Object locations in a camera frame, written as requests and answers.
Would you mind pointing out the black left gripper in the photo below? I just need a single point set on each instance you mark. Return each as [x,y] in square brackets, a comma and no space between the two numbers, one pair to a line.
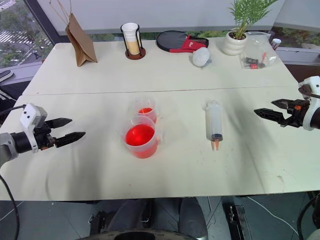
[43,136]

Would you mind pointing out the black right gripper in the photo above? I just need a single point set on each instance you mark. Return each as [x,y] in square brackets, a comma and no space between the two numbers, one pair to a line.
[296,113]

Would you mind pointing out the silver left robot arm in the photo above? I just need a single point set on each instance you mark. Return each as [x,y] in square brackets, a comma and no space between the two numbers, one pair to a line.
[10,147]

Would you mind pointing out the large clear plastic syringe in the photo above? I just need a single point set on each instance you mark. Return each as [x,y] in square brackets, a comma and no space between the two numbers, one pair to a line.
[214,122]

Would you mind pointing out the large beaker with red liquid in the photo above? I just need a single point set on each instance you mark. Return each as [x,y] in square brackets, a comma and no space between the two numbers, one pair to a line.
[140,140]

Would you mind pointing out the small beaker with red liquid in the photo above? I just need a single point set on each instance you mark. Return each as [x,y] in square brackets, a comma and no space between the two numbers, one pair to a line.
[146,111]

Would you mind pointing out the paper cup stack in holder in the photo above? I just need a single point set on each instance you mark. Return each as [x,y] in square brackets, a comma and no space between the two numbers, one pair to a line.
[136,55]

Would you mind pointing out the clear plastic bag with parts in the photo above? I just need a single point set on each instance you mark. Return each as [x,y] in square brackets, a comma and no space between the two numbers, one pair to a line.
[260,58]

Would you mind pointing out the small white bottle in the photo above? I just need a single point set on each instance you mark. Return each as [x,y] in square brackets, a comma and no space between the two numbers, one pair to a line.
[276,43]

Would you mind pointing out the white ribbed plant pot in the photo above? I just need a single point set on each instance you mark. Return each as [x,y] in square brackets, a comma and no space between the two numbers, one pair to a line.
[233,45]

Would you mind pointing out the black white shoe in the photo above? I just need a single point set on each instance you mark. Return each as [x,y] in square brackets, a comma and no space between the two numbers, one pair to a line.
[5,75]

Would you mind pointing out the brown paper bag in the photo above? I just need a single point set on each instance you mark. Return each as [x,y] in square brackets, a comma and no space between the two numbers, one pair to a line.
[82,45]

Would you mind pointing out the green palm plant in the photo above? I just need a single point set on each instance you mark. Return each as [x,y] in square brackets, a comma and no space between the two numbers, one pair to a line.
[246,12]

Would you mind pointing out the stack of white paper cups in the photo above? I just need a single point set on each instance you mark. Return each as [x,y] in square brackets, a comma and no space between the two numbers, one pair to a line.
[131,37]

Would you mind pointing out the black table foot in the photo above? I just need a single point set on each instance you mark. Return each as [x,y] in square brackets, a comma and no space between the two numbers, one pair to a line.
[236,217]

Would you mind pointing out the dry brown twigs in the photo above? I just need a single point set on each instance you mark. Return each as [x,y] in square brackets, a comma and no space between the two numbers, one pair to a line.
[61,11]

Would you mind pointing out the black red paddle case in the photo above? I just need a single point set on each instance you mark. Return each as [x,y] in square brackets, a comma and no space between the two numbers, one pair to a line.
[175,41]

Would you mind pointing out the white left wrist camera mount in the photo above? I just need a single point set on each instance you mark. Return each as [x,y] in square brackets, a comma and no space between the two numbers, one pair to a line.
[31,116]

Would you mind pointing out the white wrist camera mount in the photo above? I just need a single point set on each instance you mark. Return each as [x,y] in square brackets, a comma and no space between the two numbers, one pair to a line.
[312,83]
[31,116]

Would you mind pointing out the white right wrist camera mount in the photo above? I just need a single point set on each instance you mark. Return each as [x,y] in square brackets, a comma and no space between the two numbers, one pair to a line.
[312,83]

